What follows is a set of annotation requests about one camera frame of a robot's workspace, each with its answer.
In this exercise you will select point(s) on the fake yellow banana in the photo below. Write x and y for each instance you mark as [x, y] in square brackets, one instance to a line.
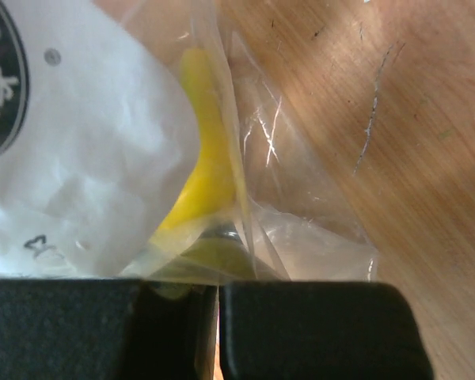
[199, 234]

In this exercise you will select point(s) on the clear zip top bag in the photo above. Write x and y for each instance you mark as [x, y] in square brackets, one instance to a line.
[98, 138]

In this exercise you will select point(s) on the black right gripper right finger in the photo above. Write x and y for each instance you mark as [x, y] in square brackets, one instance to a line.
[319, 330]

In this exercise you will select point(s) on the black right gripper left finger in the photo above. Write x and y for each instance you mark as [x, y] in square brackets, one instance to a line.
[106, 329]

